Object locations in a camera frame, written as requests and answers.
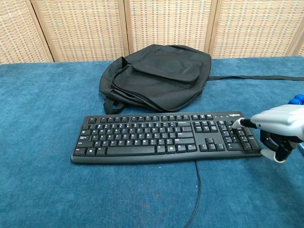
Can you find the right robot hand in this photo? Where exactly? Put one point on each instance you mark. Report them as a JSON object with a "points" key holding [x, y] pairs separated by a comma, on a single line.
{"points": [[278, 133]]}

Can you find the black keyboard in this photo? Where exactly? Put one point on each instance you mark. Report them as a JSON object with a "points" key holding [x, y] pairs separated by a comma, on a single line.
{"points": [[166, 137]]}

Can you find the black backpack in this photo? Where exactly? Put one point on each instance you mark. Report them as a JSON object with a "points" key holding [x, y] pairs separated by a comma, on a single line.
{"points": [[156, 78]]}

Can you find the wicker folding screen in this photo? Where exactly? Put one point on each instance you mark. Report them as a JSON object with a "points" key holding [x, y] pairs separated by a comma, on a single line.
{"points": [[152, 28]]}

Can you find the blue table cloth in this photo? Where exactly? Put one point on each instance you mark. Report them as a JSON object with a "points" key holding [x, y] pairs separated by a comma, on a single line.
{"points": [[71, 166]]}

